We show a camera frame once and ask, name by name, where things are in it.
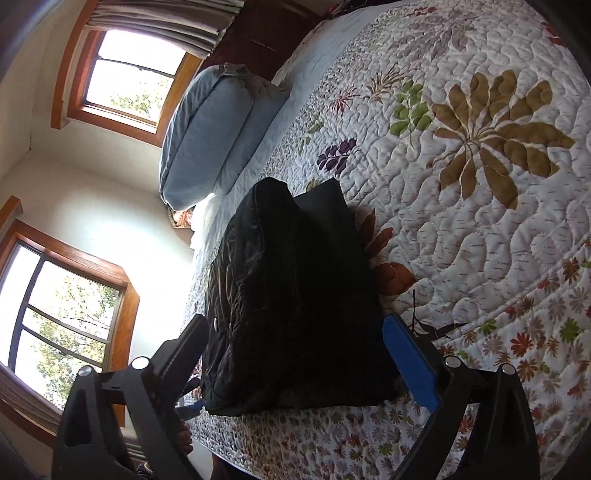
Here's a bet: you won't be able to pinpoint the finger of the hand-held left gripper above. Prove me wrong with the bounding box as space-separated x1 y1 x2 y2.
177 400 206 421

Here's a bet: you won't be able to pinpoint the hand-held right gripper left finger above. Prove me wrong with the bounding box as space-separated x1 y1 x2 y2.
51 314 211 480

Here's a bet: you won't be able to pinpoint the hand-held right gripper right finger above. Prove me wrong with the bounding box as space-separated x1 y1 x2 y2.
381 315 542 480

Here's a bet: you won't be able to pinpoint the black quilted pants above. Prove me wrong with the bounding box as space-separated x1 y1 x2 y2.
199 176 402 416

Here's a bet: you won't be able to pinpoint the person's left hand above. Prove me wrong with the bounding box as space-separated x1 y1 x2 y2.
178 419 194 458

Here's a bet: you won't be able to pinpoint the wooden framed window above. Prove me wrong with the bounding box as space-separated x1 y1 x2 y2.
0 196 142 429
51 25 205 149

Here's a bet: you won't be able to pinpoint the floral quilted bedspread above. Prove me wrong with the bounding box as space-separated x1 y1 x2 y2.
185 0 591 480

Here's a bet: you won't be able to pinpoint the dark wooden headboard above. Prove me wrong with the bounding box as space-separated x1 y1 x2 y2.
202 0 325 85

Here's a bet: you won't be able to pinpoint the striped grey curtain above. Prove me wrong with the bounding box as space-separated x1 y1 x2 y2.
87 0 246 59

